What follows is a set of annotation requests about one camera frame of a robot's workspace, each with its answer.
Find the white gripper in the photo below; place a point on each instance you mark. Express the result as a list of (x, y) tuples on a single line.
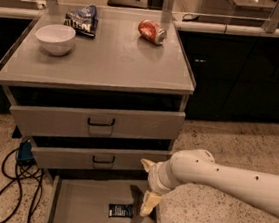
[(154, 179)]

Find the dark rxbar blueberry wrapper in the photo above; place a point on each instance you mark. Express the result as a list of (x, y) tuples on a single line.
[(120, 210)]

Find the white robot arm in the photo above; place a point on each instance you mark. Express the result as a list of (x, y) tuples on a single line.
[(259, 190)]

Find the grey bottom drawer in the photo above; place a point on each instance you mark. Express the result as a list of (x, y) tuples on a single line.
[(80, 200)]

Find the grey drawer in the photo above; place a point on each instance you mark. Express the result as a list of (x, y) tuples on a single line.
[(80, 200), (83, 122), (81, 158)]

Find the grey middle drawer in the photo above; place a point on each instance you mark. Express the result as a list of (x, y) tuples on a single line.
[(81, 158)]

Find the grey drawer cabinet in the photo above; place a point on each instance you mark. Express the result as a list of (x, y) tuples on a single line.
[(118, 69)]

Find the grey top drawer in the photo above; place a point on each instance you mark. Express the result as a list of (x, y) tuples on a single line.
[(83, 122)]

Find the blue power adapter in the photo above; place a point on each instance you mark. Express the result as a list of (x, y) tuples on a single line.
[(24, 154)]

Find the dark low cabinet right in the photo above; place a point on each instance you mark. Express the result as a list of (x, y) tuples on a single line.
[(237, 77)]

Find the red soda can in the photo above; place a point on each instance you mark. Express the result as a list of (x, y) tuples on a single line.
[(152, 32)]

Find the white ceramic bowl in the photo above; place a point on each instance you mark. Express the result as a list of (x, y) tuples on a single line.
[(56, 39)]

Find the blue chip bag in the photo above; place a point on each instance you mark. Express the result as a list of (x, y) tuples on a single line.
[(84, 21)]

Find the black middle drawer handle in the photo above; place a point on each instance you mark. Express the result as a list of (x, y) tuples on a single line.
[(99, 159)]

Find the black drawer handle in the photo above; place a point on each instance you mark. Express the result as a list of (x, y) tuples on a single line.
[(99, 124), (99, 159)]

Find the black top drawer handle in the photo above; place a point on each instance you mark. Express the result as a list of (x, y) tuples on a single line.
[(99, 124)]

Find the metal post right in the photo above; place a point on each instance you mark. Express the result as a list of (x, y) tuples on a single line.
[(271, 24)]

